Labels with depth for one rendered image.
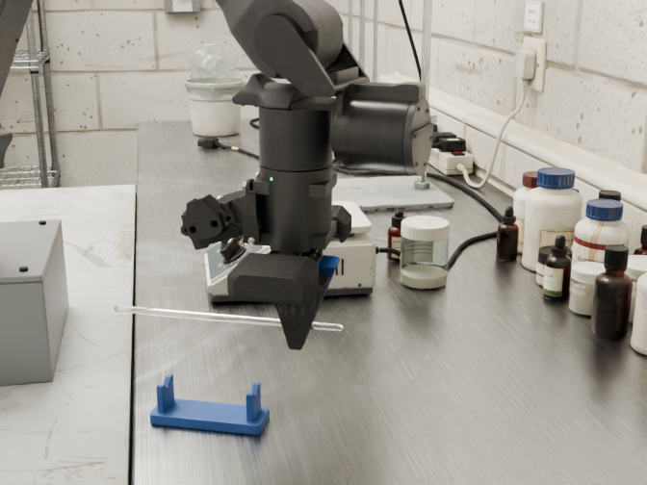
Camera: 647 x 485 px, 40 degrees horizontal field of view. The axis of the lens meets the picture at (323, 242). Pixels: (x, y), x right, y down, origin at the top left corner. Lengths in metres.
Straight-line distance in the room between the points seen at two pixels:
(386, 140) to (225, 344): 0.38
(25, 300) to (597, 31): 0.90
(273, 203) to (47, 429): 0.29
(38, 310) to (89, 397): 0.09
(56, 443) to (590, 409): 0.47
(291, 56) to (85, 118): 2.90
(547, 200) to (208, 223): 0.58
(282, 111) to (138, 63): 2.84
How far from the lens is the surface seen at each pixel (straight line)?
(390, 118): 0.64
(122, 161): 3.55
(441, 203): 1.48
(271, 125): 0.67
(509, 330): 1.00
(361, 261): 1.06
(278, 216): 0.68
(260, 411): 0.79
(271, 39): 0.65
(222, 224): 0.68
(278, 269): 0.63
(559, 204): 1.16
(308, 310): 0.71
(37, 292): 0.87
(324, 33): 0.66
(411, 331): 0.98
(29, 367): 0.90
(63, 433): 0.81
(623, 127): 1.32
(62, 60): 3.50
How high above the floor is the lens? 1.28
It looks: 17 degrees down
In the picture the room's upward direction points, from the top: straight up
